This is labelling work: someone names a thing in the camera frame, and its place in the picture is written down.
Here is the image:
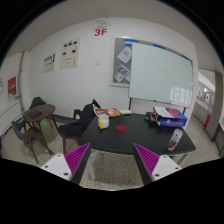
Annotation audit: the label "white whiteboard on stand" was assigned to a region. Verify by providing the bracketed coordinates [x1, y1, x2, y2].
[129, 43, 193, 108]

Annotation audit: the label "black items on table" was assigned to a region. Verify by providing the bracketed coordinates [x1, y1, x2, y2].
[145, 112, 158, 126]

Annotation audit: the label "grey pin board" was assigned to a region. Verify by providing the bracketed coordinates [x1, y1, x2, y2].
[110, 37, 132, 88]

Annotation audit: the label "white poster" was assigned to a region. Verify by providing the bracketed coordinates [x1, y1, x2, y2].
[43, 53, 56, 73]
[60, 38, 80, 69]

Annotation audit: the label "round brown side table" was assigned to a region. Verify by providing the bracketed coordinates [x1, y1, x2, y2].
[23, 104, 58, 155]

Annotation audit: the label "wooden chair with black jacket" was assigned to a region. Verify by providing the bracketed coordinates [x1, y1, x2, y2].
[58, 100, 100, 153]

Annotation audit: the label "grey chair back left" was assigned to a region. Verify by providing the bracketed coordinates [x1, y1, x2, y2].
[30, 97, 45, 109]

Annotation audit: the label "red wall poster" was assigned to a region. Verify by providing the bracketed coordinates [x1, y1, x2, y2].
[8, 77, 17, 98]

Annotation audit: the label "white cup yellow label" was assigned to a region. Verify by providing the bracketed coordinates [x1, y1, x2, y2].
[98, 115, 109, 129]

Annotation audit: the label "red 3F sign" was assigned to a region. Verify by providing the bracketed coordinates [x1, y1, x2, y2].
[94, 28, 108, 37]

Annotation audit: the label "colourful magazine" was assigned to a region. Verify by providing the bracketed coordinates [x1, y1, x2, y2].
[95, 108, 121, 117]

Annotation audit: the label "grey chair front left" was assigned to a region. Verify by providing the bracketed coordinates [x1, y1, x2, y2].
[11, 119, 54, 165]

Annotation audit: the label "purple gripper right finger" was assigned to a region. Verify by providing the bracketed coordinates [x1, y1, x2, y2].
[132, 142, 183, 186]

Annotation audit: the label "blue white box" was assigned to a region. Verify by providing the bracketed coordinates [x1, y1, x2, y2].
[154, 106, 188, 127]

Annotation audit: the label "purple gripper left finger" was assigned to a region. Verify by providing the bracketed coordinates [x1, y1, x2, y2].
[40, 142, 92, 185]

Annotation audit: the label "grey chair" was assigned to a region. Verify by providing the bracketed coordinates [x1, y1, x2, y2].
[30, 97, 45, 109]
[11, 119, 54, 165]

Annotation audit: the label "white poster right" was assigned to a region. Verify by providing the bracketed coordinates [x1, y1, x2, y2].
[60, 38, 80, 69]

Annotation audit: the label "black rectangular table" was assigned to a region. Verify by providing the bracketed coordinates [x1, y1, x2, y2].
[78, 113, 196, 155]

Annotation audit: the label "white water bottle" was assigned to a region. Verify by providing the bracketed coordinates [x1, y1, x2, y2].
[167, 128, 183, 151]

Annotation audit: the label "white poster left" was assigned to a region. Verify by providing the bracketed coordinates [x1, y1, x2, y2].
[43, 53, 56, 73]

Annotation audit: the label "red round coaster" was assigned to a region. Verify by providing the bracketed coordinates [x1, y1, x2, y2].
[115, 125, 127, 132]

